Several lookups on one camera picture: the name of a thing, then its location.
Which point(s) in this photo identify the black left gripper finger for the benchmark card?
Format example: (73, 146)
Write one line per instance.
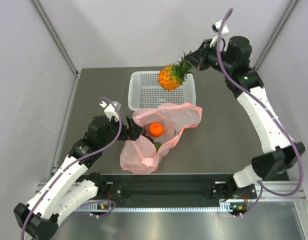
(132, 127)
(134, 133)

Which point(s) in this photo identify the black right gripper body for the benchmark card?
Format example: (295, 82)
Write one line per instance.
(210, 58)

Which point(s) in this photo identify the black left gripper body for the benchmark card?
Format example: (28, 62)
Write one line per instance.
(114, 129)

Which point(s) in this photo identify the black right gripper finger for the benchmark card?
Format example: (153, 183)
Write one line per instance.
(198, 54)
(194, 60)

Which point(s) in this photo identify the orange tangerine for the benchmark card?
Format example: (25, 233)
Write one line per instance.
(156, 129)

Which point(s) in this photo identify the pink plastic bag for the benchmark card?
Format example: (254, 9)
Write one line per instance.
(140, 157)

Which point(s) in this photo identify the green yellow mango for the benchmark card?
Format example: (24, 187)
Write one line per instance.
(157, 145)

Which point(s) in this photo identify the orange toy pineapple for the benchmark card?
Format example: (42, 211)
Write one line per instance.
(175, 74)

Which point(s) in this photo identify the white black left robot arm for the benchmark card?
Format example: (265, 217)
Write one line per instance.
(41, 216)

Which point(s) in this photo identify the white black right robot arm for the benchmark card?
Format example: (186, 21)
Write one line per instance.
(280, 152)

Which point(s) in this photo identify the white perforated plastic basket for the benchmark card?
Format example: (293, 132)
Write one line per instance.
(145, 91)

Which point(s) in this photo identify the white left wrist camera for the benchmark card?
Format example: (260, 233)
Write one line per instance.
(111, 110)

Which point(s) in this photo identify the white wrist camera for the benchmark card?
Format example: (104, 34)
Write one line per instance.
(111, 110)
(216, 26)

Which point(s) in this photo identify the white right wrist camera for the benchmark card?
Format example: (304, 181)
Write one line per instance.
(216, 26)

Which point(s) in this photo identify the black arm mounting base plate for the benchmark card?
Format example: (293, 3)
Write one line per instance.
(180, 190)

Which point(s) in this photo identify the aluminium frame rail front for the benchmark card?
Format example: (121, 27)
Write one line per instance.
(169, 204)

